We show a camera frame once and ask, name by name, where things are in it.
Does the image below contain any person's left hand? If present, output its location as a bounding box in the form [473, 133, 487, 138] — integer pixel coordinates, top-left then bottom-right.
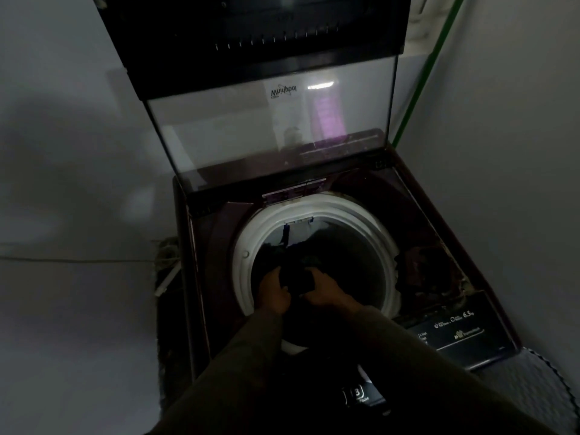
[256, 266, 293, 315]

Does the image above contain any person's right hand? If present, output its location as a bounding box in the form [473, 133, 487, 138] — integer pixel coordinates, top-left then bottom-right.
[302, 269, 364, 313]

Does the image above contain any black garment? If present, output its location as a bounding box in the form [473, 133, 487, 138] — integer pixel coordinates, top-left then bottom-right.
[280, 226, 363, 272]

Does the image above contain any dark maroon washing machine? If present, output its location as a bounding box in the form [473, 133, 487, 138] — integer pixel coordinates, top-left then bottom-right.
[172, 144, 522, 408]

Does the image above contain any glass washing machine lid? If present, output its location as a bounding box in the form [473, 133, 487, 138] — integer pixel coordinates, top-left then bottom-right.
[92, 0, 413, 193]

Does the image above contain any black white zigzag laundry basket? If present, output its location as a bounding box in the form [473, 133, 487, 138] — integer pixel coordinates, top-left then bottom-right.
[478, 347, 580, 435]

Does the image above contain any person's left forearm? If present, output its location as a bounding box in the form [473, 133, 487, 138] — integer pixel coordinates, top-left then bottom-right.
[147, 308, 285, 435]

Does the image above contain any person's right forearm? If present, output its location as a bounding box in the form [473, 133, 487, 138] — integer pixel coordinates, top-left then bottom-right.
[346, 305, 561, 435]

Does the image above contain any green pipe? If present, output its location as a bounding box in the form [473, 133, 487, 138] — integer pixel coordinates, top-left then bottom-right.
[391, 0, 468, 149]

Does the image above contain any white hose connector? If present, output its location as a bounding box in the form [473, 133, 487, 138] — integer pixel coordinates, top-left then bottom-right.
[153, 266, 181, 298]

